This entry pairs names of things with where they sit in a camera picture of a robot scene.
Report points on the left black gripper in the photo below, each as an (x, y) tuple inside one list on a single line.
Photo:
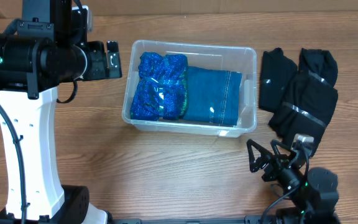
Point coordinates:
[(112, 60)]

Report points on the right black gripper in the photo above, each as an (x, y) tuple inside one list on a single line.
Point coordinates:
[(265, 156)]

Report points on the sparkly blue fabric bundle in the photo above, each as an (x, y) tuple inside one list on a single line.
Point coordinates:
[(162, 91)]

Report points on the large black taped garment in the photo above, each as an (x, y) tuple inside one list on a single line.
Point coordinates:
[(309, 100)]

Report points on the blue denim jeans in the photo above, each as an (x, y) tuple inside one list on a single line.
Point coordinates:
[(213, 96)]

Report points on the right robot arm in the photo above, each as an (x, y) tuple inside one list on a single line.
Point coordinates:
[(309, 195)]

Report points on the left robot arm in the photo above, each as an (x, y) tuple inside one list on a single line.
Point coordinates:
[(47, 46)]

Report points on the small black folded garment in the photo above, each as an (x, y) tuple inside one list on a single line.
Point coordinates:
[(276, 72)]

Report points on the clear plastic storage bin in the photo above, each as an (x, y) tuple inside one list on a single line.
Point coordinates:
[(213, 57)]

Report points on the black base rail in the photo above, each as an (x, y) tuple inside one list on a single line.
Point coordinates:
[(191, 221)]

